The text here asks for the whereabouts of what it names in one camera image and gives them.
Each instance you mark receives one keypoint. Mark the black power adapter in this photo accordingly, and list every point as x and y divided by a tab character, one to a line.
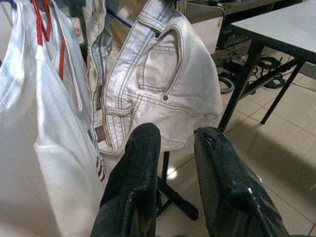
274	82

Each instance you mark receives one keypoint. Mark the grey table black legs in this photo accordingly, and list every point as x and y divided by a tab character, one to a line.
284	27

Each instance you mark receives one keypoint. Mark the white jersey red trim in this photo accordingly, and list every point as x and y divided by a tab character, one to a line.
37	123

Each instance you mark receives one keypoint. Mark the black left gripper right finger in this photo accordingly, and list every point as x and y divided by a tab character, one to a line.
227	187

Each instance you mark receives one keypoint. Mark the blue purple plastic hanger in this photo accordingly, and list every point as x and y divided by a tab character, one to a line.
121	17

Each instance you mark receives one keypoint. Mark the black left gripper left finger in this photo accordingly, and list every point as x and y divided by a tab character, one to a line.
138	168

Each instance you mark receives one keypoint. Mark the white box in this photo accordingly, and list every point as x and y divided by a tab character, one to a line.
205	34

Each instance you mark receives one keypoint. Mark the white jeans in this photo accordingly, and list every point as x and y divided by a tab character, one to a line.
160	74

